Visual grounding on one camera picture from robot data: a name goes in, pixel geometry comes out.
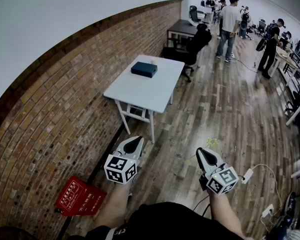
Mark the black office chair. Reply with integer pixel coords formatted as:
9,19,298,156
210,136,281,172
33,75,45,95
162,23,213,83

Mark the white cable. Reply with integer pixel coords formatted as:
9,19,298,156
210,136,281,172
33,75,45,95
249,163,284,210

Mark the black cable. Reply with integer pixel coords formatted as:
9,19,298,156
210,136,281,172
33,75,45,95
191,196,211,218

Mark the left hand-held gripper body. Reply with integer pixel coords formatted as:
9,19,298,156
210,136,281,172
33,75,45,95
104,140,141,185

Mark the light wooden desk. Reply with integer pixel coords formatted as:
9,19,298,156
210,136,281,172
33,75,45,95
271,45,300,81

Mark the dark wooden desk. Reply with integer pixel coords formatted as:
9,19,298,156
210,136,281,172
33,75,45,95
166,18,200,47

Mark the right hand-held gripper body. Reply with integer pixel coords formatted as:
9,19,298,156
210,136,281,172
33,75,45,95
199,150,240,195

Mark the white desk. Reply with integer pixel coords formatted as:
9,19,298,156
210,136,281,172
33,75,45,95
189,5,215,26

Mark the dark blue flat box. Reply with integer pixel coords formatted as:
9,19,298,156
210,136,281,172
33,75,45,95
130,61,158,79

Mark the person's right forearm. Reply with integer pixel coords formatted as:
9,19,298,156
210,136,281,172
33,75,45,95
206,190,246,239

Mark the yellow-green star-shaped wand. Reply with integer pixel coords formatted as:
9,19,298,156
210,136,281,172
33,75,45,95
186,137,220,162

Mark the red fire equipment box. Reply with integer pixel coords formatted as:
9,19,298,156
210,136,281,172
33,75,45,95
55,175,108,217

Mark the white folding table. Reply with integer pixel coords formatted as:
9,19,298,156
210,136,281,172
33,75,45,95
102,54,186,145

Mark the grey office chair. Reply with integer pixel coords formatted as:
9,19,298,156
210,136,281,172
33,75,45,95
189,5,200,24

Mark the black round bag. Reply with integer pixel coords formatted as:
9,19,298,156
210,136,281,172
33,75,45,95
255,37,267,52

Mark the person's left forearm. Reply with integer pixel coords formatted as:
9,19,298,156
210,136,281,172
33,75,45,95
93,181,132,231

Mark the white power strip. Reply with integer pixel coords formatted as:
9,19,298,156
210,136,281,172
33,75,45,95
241,168,253,185
261,203,276,219

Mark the person's black shirt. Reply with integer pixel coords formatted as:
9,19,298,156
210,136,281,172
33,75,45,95
84,201,248,240

